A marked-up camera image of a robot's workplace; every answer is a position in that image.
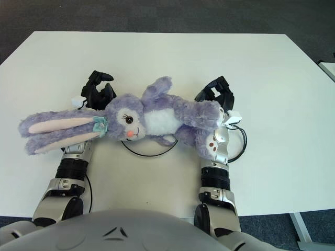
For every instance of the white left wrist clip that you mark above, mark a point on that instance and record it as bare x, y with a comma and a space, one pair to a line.
78, 101

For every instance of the purple plush bunny doll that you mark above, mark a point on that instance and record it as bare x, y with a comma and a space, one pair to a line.
146, 117

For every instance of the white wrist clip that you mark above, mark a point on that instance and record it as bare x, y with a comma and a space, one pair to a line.
78, 101
233, 119

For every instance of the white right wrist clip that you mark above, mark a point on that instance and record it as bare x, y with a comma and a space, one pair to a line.
233, 119

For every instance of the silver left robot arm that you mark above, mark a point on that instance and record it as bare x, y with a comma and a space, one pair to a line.
65, 183

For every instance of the grey table leg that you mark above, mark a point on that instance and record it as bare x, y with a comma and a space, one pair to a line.
301, 227

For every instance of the pale object beside table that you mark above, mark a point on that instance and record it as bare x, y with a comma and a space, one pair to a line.
328, 70

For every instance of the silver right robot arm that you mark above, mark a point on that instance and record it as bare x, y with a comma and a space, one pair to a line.
217, 177

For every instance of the grey robot torso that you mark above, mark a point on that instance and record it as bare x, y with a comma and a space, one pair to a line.
125, 230

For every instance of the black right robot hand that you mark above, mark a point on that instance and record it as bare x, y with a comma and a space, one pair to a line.
225, 96

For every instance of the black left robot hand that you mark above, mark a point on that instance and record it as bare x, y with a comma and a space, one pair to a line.
98, 95

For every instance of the white plate black rim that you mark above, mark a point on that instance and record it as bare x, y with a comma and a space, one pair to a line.
149, 149

